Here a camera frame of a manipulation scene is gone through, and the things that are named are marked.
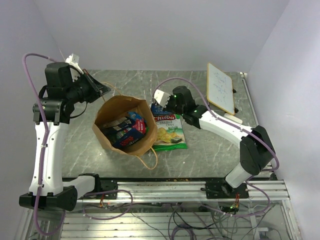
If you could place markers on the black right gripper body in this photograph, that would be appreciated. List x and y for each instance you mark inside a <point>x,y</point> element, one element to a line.
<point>171,105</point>

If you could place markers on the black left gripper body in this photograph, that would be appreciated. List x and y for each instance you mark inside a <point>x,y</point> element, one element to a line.
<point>87,91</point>

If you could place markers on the green cassava chips bag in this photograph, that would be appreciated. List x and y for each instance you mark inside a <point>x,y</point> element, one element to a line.
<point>170,135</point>

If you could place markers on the brown paper bag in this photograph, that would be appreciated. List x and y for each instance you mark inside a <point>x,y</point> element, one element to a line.
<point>122,105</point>

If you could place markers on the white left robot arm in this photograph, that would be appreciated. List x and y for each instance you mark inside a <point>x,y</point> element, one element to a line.
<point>66,85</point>

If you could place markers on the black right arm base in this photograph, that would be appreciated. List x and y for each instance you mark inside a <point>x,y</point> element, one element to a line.
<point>219,189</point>

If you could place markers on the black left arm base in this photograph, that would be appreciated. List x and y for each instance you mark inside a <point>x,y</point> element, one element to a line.
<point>106,185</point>

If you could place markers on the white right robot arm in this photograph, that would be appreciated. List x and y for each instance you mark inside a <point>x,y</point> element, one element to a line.
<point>256,149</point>

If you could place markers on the teal snack packet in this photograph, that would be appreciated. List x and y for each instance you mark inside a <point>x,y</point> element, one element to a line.
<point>111,128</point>

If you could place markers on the yellow framed whiteboard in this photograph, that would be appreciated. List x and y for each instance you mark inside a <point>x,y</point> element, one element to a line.
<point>219,89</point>

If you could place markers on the white board eraser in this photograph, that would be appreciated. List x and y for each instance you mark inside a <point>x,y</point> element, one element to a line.
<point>233,118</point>

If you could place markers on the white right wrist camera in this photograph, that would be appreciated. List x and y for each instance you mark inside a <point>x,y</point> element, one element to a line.
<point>162,98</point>

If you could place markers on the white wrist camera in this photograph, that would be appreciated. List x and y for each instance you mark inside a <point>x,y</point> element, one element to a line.
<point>162,98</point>
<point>73,60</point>

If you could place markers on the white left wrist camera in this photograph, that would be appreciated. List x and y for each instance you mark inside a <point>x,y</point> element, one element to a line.
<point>73,60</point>

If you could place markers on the aluminium frame rail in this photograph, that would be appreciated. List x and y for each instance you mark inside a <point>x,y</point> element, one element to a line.
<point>189,191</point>

